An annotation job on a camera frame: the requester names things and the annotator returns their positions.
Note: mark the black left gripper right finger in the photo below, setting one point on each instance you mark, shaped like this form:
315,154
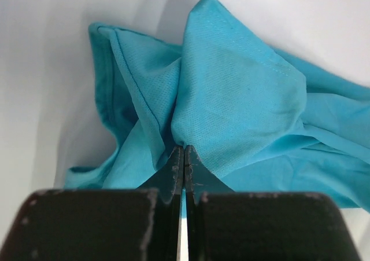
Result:
226,225

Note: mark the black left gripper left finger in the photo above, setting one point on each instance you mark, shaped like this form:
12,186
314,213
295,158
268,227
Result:
112,224

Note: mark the teal t shirt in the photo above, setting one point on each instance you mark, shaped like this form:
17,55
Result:
260,119

